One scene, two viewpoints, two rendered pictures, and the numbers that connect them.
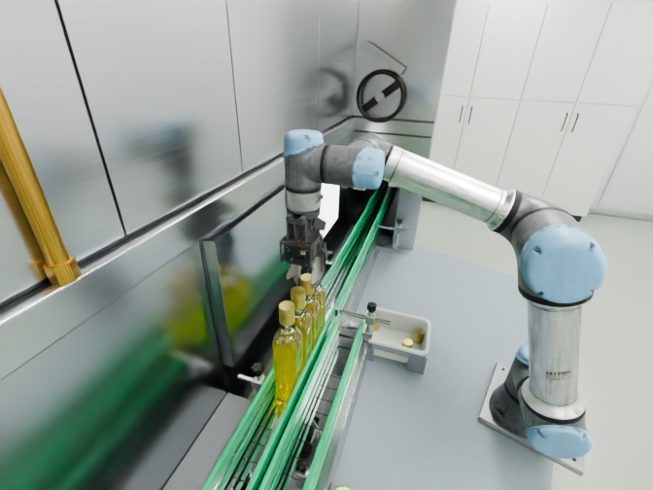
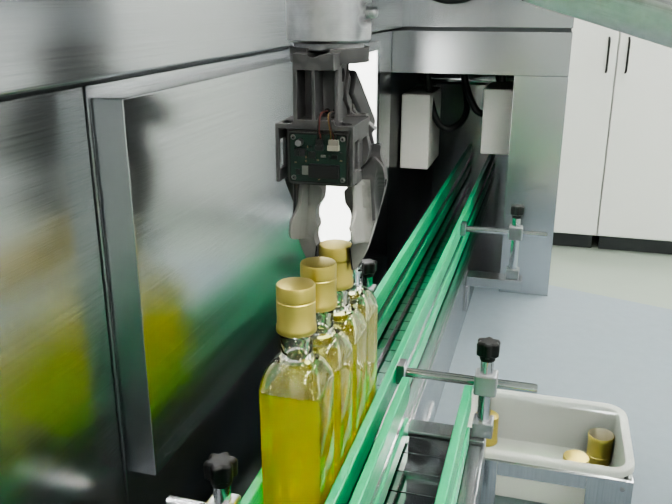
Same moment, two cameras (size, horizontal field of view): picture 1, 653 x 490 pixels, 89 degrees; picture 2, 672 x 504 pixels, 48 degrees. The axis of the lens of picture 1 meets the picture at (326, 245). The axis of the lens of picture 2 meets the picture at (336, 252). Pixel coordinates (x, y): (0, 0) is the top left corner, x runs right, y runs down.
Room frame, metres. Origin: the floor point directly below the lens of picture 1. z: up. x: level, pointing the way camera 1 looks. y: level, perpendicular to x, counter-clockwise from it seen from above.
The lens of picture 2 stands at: (-0.04, 0.06, 1.39)
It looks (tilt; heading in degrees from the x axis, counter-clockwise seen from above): 19 degrees down; 359
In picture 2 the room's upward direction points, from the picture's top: straight up
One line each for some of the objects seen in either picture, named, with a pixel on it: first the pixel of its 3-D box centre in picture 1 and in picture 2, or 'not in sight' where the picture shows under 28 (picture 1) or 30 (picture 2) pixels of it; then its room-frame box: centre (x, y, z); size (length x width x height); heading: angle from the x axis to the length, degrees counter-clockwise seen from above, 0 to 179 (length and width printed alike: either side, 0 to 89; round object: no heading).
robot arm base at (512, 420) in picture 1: (523, 401); not in sight; (0.61, -0.56, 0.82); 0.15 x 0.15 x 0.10
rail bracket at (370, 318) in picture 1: (361, 318); (465, 385); (0.78, -0.12, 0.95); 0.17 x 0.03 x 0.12; 73
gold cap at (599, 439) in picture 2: (419, 335); (599, 447); (0.87, -0.33, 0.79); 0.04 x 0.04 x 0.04
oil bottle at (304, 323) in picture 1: (298, 345); (319, 427); (0.62, 0.06, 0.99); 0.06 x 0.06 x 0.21; 73
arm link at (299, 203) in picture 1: (304, 198); (332, 22); (0.65, 0.05, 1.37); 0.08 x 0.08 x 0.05
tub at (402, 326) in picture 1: (394, 337); (541, 452); (0.86, -0.24, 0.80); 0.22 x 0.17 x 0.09; 73
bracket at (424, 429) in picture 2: (354, 341); (446, 452); (0.78, -0.10, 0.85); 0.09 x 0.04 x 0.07; 73
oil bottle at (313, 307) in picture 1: (307, 331); (335, 399); (0.68, 0.05, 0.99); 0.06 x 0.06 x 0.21; 73
